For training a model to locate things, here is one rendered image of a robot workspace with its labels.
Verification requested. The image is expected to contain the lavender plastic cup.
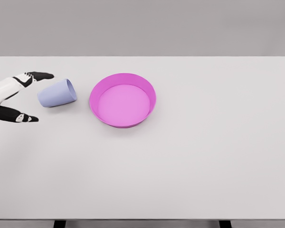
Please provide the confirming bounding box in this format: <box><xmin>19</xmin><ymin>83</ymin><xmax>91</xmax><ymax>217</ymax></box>
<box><xmin>37</xmin><ymin>78</ymin><xmax>77</xmax><ymax>108</ymax></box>

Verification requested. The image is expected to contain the pink round plate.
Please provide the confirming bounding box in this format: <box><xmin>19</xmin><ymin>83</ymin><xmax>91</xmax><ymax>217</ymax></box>
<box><xmin>89</xmin><ymin>73</ymin><xmax>157</xmax><ymax>129</ymax></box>

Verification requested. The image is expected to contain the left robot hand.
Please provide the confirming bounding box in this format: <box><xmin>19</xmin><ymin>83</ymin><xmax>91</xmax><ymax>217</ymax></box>
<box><xmin>0</xmin><ymin>71</ymin><xmax>55</xmax><ymax>124</ymax></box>

